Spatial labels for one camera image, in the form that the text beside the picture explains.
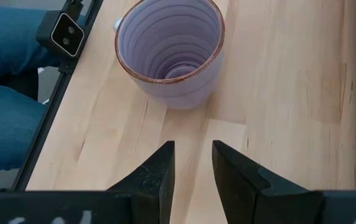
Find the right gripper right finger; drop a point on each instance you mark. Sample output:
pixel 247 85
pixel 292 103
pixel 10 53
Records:
pixel 246 196

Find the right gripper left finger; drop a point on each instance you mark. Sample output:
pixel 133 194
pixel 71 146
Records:
pixel 153 193

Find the small black camera box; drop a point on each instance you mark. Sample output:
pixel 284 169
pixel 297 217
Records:
pixel 67 34

